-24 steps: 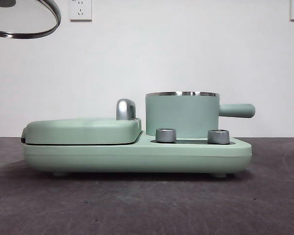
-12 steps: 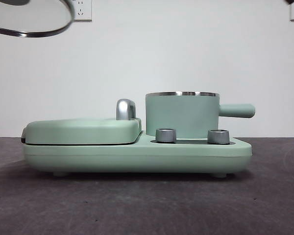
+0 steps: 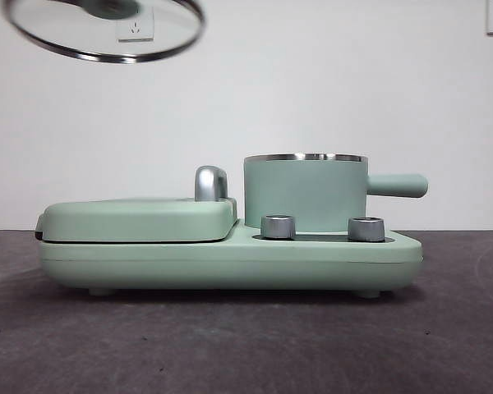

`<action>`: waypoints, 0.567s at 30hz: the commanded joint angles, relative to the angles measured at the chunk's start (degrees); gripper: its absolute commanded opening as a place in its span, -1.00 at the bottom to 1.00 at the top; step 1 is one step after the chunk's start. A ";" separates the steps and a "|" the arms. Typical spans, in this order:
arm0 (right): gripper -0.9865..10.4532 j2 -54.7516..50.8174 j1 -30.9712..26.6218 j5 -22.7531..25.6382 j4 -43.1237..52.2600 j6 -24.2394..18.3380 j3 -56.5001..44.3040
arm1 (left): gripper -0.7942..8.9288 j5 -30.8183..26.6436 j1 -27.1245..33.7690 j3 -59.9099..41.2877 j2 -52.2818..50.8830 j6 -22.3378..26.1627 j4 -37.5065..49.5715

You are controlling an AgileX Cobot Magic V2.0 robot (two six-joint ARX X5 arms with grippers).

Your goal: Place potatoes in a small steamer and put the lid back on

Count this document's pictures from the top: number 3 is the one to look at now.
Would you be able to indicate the mint green steamer pot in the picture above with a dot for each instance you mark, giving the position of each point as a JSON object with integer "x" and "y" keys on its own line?
{"x": 304, "y": 193}

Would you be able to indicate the silver control knob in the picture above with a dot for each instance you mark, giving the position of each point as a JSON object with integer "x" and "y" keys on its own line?
{"x": 366, "y": 229}
{"x": 277, "y": 227}

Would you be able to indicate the mint green breakfast machine base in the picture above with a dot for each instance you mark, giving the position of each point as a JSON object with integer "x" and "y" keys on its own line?
{"x": 230, "y": 267}

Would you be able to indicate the glass lid with mint knob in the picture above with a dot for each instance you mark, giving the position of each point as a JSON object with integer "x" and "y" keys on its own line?
{"x": 65, "y": 37}

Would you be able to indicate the mint green grill cover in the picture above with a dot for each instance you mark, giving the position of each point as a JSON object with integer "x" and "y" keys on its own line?
{"x": 135, "y": 219}

